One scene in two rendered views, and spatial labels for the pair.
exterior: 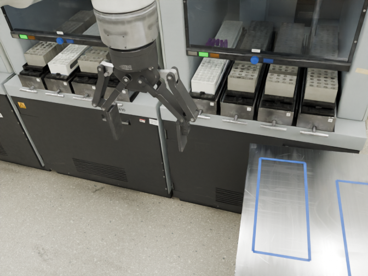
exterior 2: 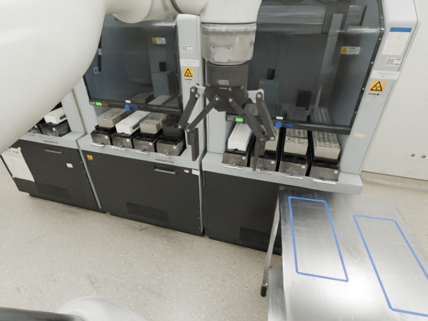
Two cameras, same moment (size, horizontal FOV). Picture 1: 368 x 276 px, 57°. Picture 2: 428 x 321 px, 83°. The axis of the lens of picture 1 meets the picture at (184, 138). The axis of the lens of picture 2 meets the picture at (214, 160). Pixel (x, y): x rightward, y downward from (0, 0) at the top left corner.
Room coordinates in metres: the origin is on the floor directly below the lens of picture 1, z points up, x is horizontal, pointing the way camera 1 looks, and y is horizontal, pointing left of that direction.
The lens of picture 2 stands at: (0.05, 0.13, 1.49)
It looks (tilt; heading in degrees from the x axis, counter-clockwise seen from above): 33 degrees down; 355
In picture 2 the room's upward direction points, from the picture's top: straight up
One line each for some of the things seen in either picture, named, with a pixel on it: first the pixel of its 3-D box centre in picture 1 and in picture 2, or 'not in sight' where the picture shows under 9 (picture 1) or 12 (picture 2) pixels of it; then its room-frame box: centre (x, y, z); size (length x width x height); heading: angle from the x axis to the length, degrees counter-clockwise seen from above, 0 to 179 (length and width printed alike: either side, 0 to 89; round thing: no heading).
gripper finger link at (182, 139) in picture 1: (181, 132); (256, 153); (0.47, 0.00, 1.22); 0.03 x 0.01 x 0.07; 158
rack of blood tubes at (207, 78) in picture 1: (211, 70); (241, 134); (1.32, -0.15, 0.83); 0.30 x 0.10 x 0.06; 158
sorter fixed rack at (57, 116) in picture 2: not in sight; (67, 112); (1.78, 1.02, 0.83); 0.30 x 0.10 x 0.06; 158
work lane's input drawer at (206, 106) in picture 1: (218, 65); (245, 133); (1.45, -0.20, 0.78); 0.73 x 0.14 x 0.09; 158
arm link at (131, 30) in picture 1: (128, 21); (227, 42); (0.50, 0.07, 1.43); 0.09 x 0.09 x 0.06
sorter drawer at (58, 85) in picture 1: (91, 52); (147, 120); (1.71, 0.46, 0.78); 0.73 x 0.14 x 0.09; 158
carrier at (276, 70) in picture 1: (282, 76); (295, 139); (1.20, -0.43, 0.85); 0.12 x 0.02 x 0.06; 68
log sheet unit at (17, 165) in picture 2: not in sight; (14, 163); (1.78, 1.55, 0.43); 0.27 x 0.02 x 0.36; 68
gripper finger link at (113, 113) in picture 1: (115, 121); (195, 144); (0.52, 0.13, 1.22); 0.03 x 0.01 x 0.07; 158
